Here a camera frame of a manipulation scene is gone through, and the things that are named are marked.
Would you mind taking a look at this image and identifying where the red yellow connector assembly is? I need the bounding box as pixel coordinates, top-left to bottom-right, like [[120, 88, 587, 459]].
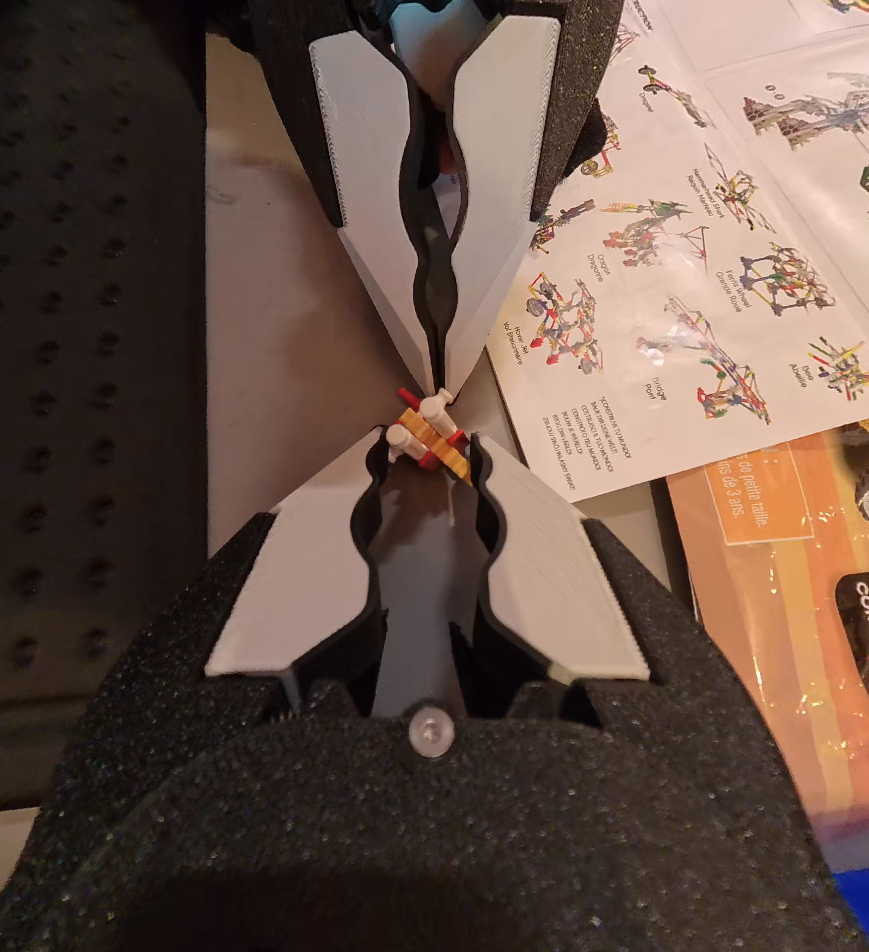
[[396, 407, 476, 489]]

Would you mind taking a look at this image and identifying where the white toy rod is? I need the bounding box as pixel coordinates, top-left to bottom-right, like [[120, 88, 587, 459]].
[[385, 423, 426, 464], [418, 387, 455, 434]]

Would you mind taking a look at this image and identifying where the white printed instruction booklet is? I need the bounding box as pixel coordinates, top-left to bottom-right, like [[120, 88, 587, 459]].
[[485, 0, 869, 504]]

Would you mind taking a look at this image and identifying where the black dotted mat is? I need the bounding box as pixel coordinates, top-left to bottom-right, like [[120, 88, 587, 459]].
[[0, 0, 210, 817]]

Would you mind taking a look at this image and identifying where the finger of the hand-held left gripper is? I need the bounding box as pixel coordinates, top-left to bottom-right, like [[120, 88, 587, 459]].
[[440, 13, 562, 395], [308, 33, 439, 395]]

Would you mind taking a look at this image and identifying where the orange printed toy box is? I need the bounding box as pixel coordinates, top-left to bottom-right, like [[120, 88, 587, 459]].
[[664, 411, 869, 873]]

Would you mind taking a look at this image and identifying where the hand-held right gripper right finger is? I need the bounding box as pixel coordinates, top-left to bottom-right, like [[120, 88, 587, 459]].
[[472, 435, 653, 685]]

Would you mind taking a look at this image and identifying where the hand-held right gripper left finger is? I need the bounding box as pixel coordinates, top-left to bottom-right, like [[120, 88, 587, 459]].
[[204, 430, 392, 704]]

